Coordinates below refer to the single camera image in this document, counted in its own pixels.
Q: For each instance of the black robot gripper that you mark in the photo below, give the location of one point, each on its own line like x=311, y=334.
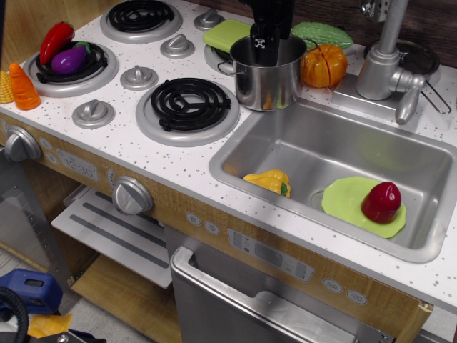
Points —
x=272, y=22

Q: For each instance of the stainless steel pot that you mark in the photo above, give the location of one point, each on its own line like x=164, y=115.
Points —
x=268, y=88

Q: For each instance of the green toy cutting board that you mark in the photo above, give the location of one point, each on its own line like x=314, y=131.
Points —
x=224, y=35

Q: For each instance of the green toy bitter gourd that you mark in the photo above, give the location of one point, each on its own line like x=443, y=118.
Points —
x=317, y=34

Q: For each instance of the orange toy pumpkin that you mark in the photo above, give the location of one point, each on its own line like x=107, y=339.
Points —
x=324, y=67

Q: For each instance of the silver stovetop knob back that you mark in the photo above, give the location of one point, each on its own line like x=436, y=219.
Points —
x=208, y=20

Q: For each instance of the silver stovetop knob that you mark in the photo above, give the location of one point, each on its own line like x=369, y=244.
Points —
x=208, y=20
x=178, y=47
x=93, y=114
x=139, y=78

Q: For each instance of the silver stovetop knob middle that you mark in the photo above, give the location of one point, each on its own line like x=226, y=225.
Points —
x=178, y=47

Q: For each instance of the front right black burner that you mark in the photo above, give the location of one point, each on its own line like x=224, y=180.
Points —
x=187, y=112

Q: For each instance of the black burner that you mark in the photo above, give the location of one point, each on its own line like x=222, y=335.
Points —
x=140, y=22
x=187, y=112
x=100, y=68

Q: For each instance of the silver toy faucet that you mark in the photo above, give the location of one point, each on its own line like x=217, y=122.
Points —
x=381, y=76

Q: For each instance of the back black burner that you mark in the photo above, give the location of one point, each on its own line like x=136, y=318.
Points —
x=140, y=22

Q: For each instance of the silver stovetop knob centre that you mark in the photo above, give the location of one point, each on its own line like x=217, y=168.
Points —
x=139, y=78

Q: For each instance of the yellow toy bell pepper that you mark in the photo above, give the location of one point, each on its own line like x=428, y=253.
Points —
x=274, y=180

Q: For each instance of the left black burner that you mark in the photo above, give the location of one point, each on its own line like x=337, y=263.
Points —
x=100, y=68

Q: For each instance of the light green toy plate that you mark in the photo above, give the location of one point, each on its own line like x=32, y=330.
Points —
x=343, y=198

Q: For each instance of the silver stovetop knob front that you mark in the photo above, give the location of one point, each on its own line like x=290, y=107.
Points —
x=93, y=114

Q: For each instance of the silver metal sink basin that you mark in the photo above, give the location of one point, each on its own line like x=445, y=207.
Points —
x=316, y=145

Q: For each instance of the purple toy eggplant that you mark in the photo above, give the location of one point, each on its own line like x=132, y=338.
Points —
x=71, y=60

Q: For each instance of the red toy pepper half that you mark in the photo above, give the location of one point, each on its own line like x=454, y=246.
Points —
x=382, y=203

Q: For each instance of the red toy chili pepper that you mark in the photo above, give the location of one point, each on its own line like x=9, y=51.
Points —
x=56, y=38

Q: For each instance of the silver oven dial right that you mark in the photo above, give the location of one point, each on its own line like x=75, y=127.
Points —
x=130, y=197

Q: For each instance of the silver oven dial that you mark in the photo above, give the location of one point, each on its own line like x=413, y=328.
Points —
x=20, y=145
x=130, y=197

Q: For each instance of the white oven rack shelf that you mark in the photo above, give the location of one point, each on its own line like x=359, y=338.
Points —
x=135, y=242

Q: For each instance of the orange toy carrot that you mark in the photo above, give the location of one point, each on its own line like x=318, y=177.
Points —
x=24, y=93

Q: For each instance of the silver dishwasher door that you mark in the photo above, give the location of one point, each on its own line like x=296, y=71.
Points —
x=220, y=299

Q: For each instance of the yellow toy corn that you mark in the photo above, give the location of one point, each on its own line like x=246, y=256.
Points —
x=6, y=95

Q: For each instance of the silver oven dial left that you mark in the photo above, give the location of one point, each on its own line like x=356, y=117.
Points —
x=20, y=145

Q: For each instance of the grey open oven door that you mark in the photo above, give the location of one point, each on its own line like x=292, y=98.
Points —
x=27, y=240

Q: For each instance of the blue plastic clamp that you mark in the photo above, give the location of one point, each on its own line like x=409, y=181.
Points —
x=39, y=291

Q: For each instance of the yellow cloth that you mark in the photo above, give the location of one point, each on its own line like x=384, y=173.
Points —
x=45, y=325

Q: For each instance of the dark pan with wire handle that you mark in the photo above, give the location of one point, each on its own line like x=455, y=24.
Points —
x=415, y=58

